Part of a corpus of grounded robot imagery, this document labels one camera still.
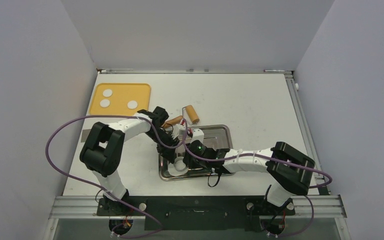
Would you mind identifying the white dough disc upper left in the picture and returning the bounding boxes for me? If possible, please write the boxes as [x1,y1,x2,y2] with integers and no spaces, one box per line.
[102,89,113,98]

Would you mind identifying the scraper with red handle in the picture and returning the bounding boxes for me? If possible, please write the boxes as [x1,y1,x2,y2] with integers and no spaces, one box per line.
[80,129,91,143]

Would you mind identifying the white dough disc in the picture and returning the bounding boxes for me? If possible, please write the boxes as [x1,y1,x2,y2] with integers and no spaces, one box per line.
[99,99,111,108]
[127,100,139,110]
[102,89,113,98]

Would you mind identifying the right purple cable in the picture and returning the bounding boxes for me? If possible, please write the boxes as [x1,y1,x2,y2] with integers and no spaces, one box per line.
[182,119,333,239]

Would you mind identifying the wooden rolling pin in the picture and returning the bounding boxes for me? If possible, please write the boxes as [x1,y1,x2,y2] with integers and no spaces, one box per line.
[162,105,200,129]

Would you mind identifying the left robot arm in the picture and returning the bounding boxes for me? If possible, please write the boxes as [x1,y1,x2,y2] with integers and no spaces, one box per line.
[79,106,180,215]

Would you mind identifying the stainless steel tray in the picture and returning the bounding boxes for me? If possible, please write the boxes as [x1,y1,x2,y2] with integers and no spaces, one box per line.
[158,125,233,181]

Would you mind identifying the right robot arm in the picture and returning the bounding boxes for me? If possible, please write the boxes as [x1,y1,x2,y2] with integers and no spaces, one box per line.
[184,140,315,214]

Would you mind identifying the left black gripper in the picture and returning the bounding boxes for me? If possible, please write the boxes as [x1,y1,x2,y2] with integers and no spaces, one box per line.
[145,129,180,164]

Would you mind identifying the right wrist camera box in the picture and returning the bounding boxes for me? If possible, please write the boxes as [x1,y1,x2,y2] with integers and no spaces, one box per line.
[190,128,205,143]

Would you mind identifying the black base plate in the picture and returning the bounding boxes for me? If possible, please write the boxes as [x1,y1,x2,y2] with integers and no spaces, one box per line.
[97,195,296,232]

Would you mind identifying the aluminium frame rail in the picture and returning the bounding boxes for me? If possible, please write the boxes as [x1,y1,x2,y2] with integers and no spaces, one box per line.
[284,71,329,196]

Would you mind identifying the white dough piece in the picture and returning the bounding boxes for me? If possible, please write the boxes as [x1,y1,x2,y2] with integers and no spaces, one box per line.
[170,162,189,176]

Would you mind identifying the metal ring cutter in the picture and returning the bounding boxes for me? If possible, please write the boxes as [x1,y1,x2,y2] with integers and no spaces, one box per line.
[173,156,187,172]

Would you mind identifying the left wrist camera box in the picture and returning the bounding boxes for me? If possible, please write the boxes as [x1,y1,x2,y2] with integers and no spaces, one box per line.
[170,124,185,140]

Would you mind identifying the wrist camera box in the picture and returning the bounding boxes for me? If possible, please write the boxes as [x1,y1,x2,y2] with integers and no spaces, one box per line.
[170,124,185,140]
[190,128,205,143]

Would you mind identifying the white dough disc lower left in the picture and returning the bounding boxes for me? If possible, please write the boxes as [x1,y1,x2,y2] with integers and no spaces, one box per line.
[99,99,111,108]

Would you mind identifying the yellow plastic tray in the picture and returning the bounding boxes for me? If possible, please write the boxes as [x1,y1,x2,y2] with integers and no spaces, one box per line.
[88,83,151,116]

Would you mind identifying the white dough disc right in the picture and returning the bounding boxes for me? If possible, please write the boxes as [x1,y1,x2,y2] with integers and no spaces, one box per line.
[127,100,139,110]

